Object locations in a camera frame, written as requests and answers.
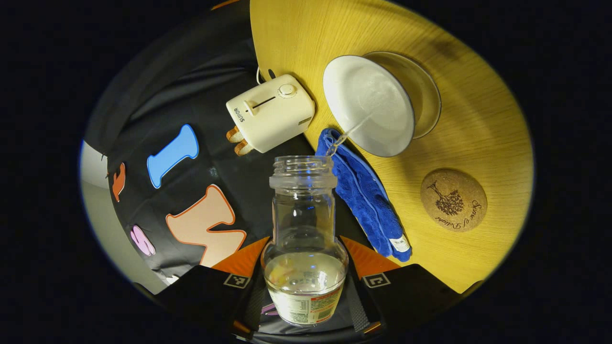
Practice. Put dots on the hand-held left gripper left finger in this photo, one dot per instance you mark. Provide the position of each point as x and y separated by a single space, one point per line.
210 296

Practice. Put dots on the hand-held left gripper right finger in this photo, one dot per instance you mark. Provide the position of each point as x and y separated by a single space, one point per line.
406 291

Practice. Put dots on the round cork coaster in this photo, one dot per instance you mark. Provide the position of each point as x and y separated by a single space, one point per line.
453 199

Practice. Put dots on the clear glass water bottle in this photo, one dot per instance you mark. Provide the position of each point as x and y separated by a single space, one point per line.
303 239

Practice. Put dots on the cream ceramic teacup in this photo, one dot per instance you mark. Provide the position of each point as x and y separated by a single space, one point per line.
366 102

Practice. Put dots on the blue towel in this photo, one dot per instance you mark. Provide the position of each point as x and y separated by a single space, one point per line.
368 200

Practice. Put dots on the toast bread slice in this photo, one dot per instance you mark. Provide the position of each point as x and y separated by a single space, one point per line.
243 148
234 135

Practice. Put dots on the white toaster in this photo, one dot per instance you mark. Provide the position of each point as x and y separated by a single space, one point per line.
270 114

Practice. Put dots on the cream ceramic saucer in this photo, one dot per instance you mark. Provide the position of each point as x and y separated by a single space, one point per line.
423 95

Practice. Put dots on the black backdrop cloth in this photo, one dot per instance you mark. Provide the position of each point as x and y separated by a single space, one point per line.
191 95

